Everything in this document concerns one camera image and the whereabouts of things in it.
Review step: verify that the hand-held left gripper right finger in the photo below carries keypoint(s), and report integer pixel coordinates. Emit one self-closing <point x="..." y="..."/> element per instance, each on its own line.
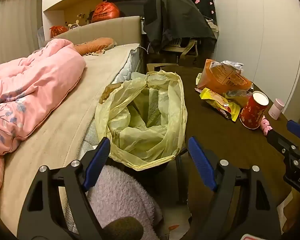
<point x="202" y="165"/>

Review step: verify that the beige clothes pile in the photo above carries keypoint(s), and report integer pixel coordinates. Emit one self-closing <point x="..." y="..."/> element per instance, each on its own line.
<point x="213" y="25"/>

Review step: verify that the small orange plastic bag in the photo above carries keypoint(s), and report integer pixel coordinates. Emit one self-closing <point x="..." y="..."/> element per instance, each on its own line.
<point x="58" y="30"/>

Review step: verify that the small toy figure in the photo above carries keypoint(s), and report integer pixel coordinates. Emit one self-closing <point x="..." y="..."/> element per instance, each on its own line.
<point x="73" y="25"/>

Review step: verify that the pink floral quilt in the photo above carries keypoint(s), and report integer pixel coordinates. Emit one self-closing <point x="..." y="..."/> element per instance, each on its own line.
<point x="35" y="80"/>

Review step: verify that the clear plastic wrapper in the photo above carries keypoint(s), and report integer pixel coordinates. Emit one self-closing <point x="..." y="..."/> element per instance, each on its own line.
<point x="237" y="95"/>

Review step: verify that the orange snack bag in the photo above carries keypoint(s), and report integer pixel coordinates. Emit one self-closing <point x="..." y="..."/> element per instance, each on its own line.
<point x="220" y="78"/>

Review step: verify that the beige bed sheet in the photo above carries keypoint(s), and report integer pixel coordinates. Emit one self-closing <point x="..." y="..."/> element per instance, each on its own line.
<point x="65" y="130"/>

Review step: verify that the black pink-dotted bag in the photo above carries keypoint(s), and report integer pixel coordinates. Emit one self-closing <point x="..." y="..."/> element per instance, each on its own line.
<point x="202" y="3"/>

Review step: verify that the brown fuzzy object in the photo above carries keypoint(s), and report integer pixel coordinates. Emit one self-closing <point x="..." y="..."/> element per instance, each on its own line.
<point x="122" y="230"/>

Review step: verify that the large orange plastic bag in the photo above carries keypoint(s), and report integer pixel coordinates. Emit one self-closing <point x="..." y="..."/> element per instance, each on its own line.
<point x="105" y="12"/>

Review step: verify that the yellow red snack wrapper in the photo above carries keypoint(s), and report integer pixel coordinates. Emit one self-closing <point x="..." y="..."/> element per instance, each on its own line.
<point x="215" y="100"/>

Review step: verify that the pink jar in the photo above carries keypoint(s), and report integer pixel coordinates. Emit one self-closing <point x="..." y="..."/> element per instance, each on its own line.
<point x="276" y="108"/>

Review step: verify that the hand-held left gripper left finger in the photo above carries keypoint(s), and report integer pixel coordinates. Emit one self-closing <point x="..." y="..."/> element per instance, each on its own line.
<point x="97" y="163"/>

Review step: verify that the red paper cup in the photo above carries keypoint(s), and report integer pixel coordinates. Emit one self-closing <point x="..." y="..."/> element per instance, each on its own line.
<point x="252" y="112"/>

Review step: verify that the pale curtain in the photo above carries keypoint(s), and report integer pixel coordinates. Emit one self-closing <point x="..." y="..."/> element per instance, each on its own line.
<point x="17" y="30"/>

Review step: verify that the black jacket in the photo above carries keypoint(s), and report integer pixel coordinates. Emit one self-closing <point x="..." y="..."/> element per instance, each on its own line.
<point x="175" y="17"/>

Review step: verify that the beige office chair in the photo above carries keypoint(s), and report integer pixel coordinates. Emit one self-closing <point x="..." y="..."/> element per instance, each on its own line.
<point x="180" y="48"/>

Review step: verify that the pink pig toy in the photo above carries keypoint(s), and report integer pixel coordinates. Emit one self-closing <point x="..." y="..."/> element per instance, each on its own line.
<point x="265" y="126"/>

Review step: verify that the orange pillow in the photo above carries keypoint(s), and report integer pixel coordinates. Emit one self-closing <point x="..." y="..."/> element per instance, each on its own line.
<point x="95" y="45"/>

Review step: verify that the yellow plastic trash bag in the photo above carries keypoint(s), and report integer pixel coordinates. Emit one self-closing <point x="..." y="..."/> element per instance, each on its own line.
<point x="152" y="130"/>

